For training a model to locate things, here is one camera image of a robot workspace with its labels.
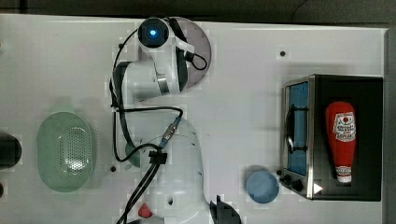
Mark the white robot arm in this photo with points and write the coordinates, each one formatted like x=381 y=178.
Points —
x=172 y=166

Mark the grey round plate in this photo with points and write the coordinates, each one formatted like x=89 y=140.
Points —
x=199 y=49

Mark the blue cup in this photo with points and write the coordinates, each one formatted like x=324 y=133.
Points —
x=262 y=187

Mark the pink toy fruit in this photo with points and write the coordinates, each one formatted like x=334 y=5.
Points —
x=144 y=211

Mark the silver toaster oven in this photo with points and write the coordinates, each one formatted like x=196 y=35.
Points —
x=308 y=167

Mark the green oval colander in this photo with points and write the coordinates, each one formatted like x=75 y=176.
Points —
x=64 y=152

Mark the red ketchup bottle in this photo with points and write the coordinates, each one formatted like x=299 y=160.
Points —
x=341 y=131

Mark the black round pot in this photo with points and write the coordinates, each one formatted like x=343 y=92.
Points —
x=10 y=151

